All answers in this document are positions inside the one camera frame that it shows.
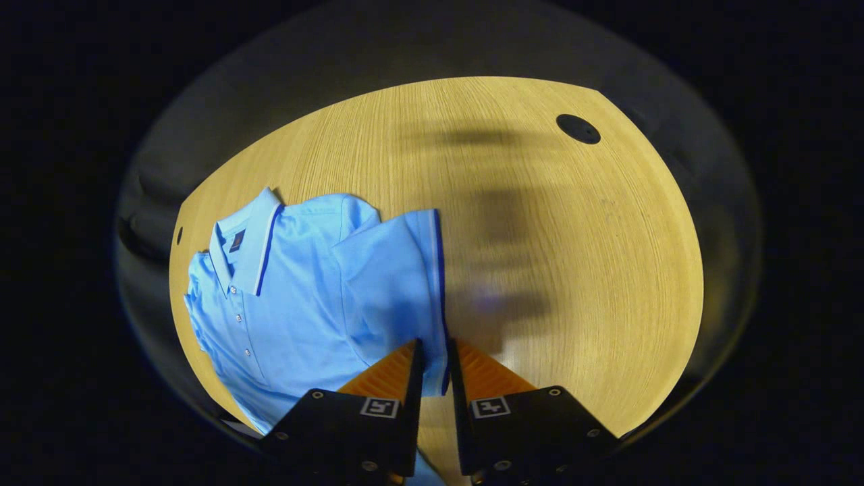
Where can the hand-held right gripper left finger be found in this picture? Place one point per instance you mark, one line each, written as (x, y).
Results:
(415, 378)

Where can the light blue T-shirt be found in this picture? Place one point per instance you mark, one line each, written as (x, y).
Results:
(317, 290)

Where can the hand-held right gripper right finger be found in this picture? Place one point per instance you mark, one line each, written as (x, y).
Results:
(457, 385)

